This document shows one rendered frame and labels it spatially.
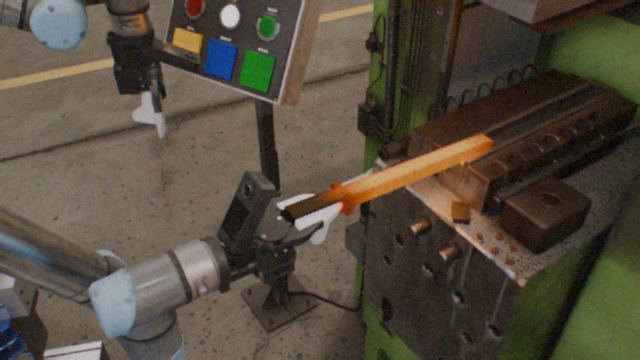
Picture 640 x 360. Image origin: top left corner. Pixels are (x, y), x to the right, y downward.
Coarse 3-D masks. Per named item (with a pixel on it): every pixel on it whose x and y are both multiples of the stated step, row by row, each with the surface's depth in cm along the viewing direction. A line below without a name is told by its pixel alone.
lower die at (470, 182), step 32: (512, 96) 114; (544, 96) 112; (608, 96) 111; (416, 128) 106; (448, 128) 104; (480, 128) 104; (544, 128) 103; (576, 128) 103; (608, 128) 108; (480, 160) 96; (512, 160) 96; (544, 160) 99; (480, 192) 95
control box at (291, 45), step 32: (224, 0) 119; (256, 0) 115; (288, 0) 112; (320, 0) 116; (224, 32) 120; (256, 32) 116; (288, 32) 113; (288, 64) 114; (256, 96) 118; (288, 96) 118
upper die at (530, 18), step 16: (480, 0) 80; (496, 0) 77; (512, 0) 75; (528, 0) 73; (544, 0) 73; (560, 0) 75; (576, 0) 77; (592, 0) 79; (528, 16) 74; (544, 16) 75
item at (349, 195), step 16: (464, 144) 96; (480, 144) 97; (416, 160) 92; (432, 160) 92; (448, 160) 93; (464, 160) 96; (384, 176) 87; (400, 176) 88; (416, 176) 90; (336, 192) 83; (352, 192) 84; (368, 192) 85; (384, 192) 87; (288, 208) 79; (304, 208) 79; (320, 208) 80; (352, 208) 83
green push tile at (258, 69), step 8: (248, 56) 117; (256, 56) 116; (264, 56) 115; (248, 64) 117; (256, 64) 116; (264, 64) 115; (272, 64) 114; (248, 72) 117; (256, 72) 116; (264, 72) 115; (272, 72) 115; (240, 80) 118; (248, 80) 117; (256, 80) 117; (264, 80) 116; (256, 88) 117; (264, 88) 116
